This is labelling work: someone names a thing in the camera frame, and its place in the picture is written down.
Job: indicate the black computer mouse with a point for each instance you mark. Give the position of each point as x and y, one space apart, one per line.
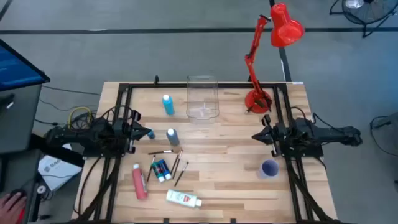
18 192

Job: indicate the red paint bottle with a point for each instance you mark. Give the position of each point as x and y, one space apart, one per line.
139 183

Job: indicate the grey desk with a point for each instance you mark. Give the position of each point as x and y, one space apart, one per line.
18 124

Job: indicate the purple plastic cup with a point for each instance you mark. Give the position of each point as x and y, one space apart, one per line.
269 168

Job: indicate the white tape roll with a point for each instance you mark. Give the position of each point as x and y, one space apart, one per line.
41 189

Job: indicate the clear plastic container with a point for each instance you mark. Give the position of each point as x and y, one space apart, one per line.
202 93

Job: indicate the grey-blue paint bottle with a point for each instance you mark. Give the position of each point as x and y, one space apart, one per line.
173 138

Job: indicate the white paint bottle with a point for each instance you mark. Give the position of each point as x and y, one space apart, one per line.
182 197

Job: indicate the black floor fan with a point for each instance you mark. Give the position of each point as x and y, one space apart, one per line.
367 12

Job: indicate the black metal rig frame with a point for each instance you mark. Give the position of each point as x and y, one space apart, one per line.
146 85

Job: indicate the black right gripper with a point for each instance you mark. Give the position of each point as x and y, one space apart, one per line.
276 137

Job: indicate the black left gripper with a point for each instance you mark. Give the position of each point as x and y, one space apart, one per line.
129 132

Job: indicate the black table clamp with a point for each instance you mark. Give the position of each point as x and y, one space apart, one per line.
156 80

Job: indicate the turquoise paint bottle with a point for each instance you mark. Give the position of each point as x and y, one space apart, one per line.
168 107

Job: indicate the small blue paint bottle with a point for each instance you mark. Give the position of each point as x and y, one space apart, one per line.
164 169
152 135

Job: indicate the red desk lamp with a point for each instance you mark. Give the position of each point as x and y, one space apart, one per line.
284 28

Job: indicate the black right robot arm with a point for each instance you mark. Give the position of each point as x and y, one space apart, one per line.
326 135

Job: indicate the person's hand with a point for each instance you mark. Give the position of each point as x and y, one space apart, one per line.
11 207

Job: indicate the blue-screen computer monitor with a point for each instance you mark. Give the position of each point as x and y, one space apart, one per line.
15 67

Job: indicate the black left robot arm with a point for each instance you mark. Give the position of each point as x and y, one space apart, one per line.
93 133

